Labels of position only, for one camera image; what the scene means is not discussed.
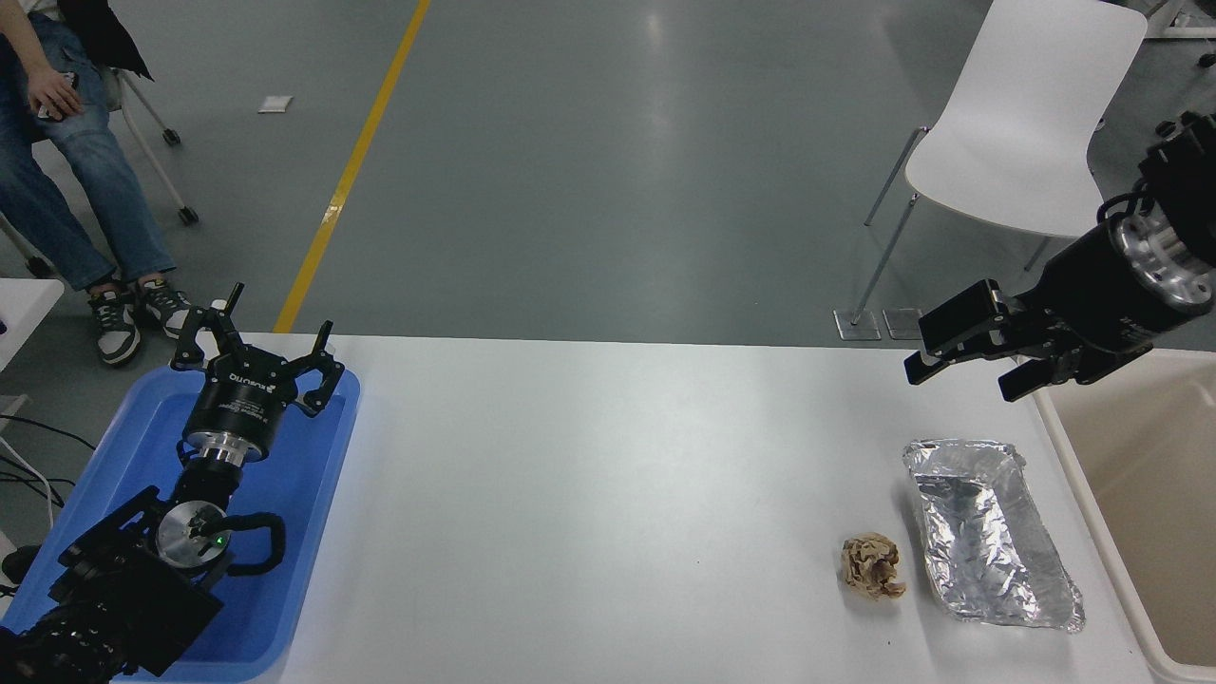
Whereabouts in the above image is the silver foil tray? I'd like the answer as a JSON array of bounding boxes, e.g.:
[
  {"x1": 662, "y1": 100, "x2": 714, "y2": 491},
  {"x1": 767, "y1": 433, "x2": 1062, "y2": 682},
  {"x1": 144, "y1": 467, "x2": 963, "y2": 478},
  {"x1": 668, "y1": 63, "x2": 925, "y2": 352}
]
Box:
[{"x1": 902, "y1": 438, "x2": 1086, "y2": 634}]

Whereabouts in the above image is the person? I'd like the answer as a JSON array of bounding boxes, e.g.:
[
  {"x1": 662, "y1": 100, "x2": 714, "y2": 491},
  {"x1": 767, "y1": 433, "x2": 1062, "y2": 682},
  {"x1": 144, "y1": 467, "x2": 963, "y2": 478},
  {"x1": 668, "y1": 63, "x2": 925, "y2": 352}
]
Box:
[{"x1": 0, "y1": 0, "x2": 196, "y2": 368}]

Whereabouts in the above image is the white chair with metal legs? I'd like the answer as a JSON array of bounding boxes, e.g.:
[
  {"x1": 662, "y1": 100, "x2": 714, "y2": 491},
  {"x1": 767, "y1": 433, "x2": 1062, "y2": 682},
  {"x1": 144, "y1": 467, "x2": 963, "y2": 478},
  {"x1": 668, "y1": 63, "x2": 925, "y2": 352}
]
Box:
[{"x1": 848, "y1": 0, "x2": 1150, "y2": 329}]

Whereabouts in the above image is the white metal frame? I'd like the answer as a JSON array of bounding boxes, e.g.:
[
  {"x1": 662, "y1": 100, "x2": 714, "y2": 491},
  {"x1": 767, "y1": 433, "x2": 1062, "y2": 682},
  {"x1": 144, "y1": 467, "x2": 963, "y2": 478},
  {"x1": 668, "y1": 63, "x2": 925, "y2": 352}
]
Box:
[{"x1": 1145, "y1": 0, "x2": 1216, "y2": 39}]

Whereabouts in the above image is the dark phone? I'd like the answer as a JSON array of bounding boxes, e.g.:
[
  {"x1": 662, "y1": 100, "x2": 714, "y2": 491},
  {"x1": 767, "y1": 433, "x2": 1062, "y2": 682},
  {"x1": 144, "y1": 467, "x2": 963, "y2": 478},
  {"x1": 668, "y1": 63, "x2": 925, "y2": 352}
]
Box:
[{"x1": 36, "y1": 72, "x2": 81, "y2": 122}]

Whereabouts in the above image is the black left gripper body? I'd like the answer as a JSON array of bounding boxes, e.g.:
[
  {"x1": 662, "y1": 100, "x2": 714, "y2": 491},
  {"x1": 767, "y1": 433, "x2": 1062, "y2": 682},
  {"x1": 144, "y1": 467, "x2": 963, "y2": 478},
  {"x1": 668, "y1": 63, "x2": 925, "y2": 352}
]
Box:
[{"x1": 182, "y1": 348, "x2": 303, "y2": 444}]

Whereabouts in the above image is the large pale bin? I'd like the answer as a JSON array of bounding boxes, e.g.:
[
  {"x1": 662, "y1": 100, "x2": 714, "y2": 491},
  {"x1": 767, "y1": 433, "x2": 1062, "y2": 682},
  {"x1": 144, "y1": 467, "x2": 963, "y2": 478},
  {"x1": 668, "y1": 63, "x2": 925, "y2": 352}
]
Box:
[{"x1": 1031, "y1": 347, "x2": 1216, "y2": 684}]

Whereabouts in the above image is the white side table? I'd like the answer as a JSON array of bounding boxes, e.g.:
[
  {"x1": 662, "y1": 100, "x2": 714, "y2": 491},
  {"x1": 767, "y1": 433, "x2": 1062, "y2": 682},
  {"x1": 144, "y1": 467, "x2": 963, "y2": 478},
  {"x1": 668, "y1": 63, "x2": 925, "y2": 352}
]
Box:
[{"x1": 0, "y1": 278, "x2": 66, "y2": 373}]

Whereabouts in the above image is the black jacket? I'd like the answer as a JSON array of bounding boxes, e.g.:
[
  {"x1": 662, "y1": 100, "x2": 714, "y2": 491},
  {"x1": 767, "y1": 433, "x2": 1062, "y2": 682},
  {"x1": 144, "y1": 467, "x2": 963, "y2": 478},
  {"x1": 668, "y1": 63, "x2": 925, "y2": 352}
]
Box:
[{"x1": 57, "y1": 0, "x2": 153, "y2": 82}]

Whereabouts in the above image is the white wheeled chair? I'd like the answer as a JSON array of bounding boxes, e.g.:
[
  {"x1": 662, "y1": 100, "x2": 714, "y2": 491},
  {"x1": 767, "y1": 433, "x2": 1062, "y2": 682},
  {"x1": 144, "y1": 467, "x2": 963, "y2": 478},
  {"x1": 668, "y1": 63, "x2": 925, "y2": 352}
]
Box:
[{"x1": 0, "y1": 66, "x2": 200, "y2": 281}]

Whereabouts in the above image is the chair base with black casters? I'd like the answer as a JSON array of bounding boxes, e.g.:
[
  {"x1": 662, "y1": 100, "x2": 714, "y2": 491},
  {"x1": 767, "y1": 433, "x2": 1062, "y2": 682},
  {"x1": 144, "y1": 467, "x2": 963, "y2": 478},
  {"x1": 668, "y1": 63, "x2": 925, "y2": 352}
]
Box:
[{"x1": 1154, "y1": 50, "x2": 1216, "y2": 139}]

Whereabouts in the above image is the white cable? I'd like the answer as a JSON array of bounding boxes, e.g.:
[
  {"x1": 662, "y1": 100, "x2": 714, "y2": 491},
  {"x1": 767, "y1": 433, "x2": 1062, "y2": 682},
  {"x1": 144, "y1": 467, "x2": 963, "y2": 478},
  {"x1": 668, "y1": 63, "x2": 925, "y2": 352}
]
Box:
[{"x1": 0, "y1": 435, "x2": 58, "y2": 529}]

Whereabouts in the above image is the person's hand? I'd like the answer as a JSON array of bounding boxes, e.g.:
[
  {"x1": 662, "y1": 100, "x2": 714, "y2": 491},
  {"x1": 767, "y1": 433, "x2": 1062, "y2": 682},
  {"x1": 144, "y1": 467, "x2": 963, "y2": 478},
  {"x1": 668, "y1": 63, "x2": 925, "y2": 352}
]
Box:
[{"x1": 27, "y1": 68, "x2": 85, "y2": 122}]

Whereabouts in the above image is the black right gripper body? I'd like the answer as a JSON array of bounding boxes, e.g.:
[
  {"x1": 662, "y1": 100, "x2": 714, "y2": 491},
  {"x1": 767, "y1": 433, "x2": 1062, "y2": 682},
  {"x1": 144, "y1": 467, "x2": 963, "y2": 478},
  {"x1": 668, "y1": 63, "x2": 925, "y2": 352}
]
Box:
[{"x1": 1021, "y1": 226, "x2": 1184, "y2": 384}]

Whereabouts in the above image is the thin black cable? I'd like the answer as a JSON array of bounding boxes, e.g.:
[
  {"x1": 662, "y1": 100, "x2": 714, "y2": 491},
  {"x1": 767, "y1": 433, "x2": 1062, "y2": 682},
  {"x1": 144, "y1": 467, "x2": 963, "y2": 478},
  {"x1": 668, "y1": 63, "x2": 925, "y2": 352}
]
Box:
[{"x1": 0, "y1": 415, "x2": 98, "y2": 452}]

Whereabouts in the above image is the black round foot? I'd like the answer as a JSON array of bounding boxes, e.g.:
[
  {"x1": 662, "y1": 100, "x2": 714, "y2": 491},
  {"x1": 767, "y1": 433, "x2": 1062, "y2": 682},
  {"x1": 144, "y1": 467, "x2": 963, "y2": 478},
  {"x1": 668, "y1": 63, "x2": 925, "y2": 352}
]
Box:
[{"x1": 2, "y1": 544, "x2": 44, "y2": 585}]

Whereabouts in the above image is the crumpled tan paper ball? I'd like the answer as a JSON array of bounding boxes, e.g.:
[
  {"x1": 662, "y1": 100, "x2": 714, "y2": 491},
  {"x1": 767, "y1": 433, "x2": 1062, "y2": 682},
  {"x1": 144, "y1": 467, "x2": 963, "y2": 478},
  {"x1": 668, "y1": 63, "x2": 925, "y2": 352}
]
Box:
[{"x1": 840, "y1": 532, "x2": 907, "y2": 601}]

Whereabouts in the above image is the blue plastic tray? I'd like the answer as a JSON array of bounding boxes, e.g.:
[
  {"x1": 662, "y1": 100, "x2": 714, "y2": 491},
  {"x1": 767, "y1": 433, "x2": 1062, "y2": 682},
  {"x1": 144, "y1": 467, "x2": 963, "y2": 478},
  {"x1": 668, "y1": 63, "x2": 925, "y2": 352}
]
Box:
[{"x1": 0, "y1": 366, "x2": 362, "y2": 682}]

